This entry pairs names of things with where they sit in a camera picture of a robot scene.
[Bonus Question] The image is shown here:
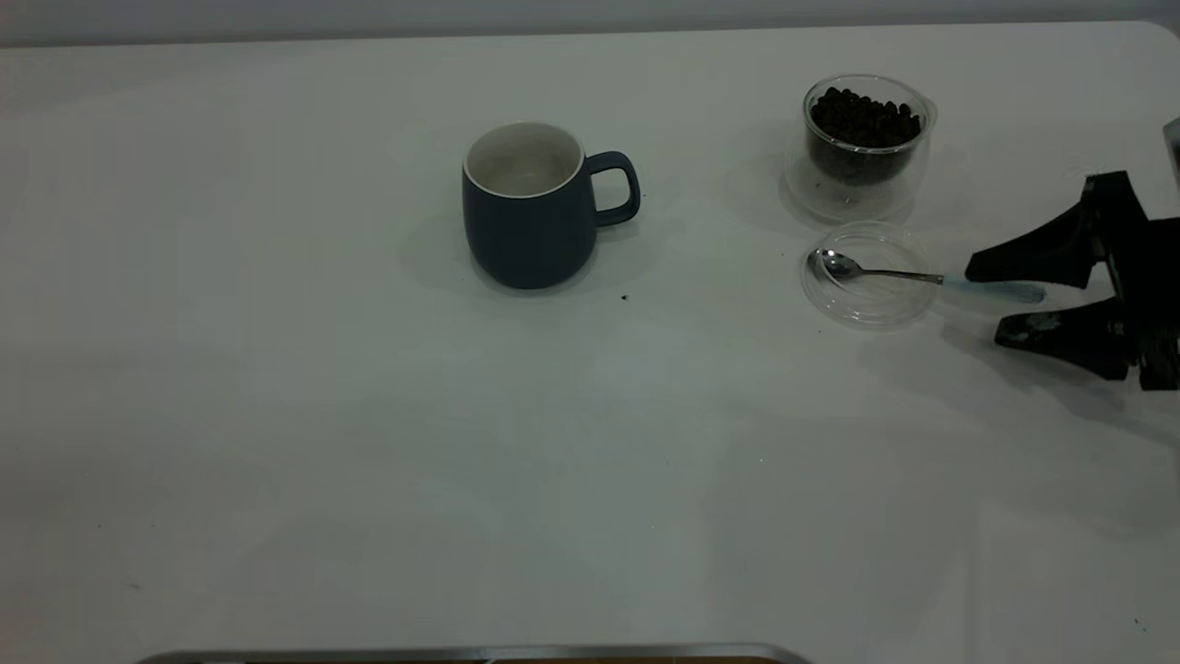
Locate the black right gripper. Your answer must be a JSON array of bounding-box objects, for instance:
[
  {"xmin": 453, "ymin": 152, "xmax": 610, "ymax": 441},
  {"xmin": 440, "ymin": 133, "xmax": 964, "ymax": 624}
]
[{"xmin": 965, "ymin": 171, "xmax": 1180, "ymax": 393}]

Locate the steel spoon light-blue handle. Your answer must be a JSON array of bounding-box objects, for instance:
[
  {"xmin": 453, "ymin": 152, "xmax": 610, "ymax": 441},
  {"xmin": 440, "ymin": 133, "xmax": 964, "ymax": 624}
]
[{"xmin": 808, "ymin": 249, "xmax": 1047, "ymax": 304}]

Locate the dark grey-blue ceramic mug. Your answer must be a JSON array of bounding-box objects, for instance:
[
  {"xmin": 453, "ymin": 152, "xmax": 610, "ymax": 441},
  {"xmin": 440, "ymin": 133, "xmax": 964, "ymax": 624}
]
[{"xmin": 461, "ymin": 122, "xmax": 642, "ymax": 290}]

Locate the dark coffee beans heap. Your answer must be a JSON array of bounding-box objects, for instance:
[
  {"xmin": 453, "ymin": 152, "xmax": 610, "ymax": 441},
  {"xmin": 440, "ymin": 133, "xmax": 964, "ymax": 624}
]
[{"xmin": 809, "ymin": 87, "xmax": 923, "ymax": 185}]

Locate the double-wall glass cup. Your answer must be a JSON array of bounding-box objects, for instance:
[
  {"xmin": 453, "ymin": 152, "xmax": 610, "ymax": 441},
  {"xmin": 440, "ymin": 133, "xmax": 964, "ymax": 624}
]
[{"xmin": 784, "ymin": 74, "xmax": 939, "ymax": 225}]

